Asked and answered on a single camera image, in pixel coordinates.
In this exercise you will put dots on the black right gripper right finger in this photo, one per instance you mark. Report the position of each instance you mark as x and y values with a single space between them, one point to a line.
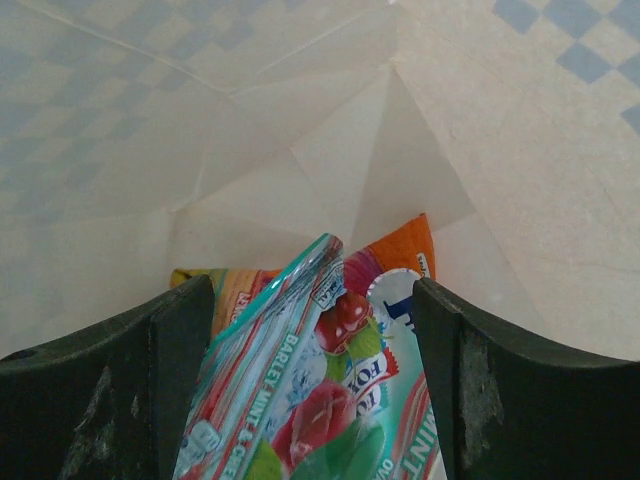
511 404

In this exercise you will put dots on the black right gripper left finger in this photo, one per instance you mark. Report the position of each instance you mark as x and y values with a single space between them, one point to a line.
109 401

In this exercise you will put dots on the orange fox's candy bag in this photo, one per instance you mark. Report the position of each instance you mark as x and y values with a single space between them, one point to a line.
384 272

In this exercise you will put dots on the green fox's candy bag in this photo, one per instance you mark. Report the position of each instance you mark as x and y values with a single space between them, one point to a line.
311 381

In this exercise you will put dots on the blue checkered paper bag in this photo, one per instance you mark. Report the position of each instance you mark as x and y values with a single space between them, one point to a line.
142 136

